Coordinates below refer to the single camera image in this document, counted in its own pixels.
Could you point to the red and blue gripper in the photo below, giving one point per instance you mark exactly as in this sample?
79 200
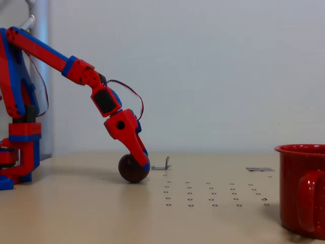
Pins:
125 128

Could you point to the dark red plum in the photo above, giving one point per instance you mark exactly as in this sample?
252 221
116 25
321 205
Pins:
129 172

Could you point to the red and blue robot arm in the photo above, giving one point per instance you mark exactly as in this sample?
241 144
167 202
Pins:
38 48

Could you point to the flat grey metal plate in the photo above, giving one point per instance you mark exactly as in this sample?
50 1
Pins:
260 169

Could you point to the red enamel mug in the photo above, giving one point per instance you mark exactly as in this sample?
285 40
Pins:
292 178

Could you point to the silver diagonal brace tube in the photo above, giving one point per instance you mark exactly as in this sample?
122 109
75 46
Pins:
29 22

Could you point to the small metal bracket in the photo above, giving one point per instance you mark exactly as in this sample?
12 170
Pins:
158 167

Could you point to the silver metal frame post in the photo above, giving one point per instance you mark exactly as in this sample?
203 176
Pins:
40 15

